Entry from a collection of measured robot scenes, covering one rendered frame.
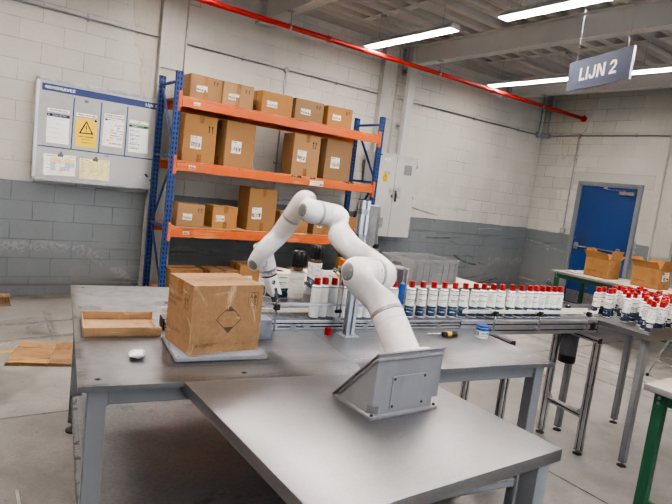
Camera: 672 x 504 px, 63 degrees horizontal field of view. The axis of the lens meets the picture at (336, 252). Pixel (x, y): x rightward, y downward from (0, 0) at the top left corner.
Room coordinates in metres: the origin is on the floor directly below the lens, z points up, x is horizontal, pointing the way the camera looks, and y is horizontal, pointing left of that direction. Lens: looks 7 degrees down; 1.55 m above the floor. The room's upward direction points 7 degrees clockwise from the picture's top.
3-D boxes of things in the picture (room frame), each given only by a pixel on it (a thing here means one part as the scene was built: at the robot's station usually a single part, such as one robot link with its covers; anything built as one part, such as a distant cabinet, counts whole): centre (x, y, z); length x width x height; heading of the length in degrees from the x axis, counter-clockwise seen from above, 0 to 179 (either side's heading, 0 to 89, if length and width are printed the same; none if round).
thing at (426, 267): (4.87, -0.76, 0.91); 0.60 x 0.40 x 0.22; 129
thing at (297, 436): (1.73, -0.14, 0.81); 0.90 x 0.90 x 0.04; 36
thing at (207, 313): (2.18, 0.46, 0.99); 0.30 x 0.24 x 0.27; 128
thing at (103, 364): (2.79, 0.16, 0.82); 2.10 x 1.50 x 0.02; 117
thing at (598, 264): (7.32, -3.55, 0.97); 0.47 x 0.41 x 0.37; 122
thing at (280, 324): (2.76, 0.00, 0.85); 1.65 x 0.11 x 0.05; 117
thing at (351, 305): (2.65, -0.11, 1.16); 0.04 x 0.04 x 0.67; 27
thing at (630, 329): (3.75, -2.15, 0.46); 0.73 x 0.62 x 0.93; 117
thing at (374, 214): (2.73, -0.14, 1.38); 0.17 x 0.10 x 0.19; 172
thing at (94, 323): (2.30, 0.88, 0.85); 0.30 x 0.26 x 0.04; 117
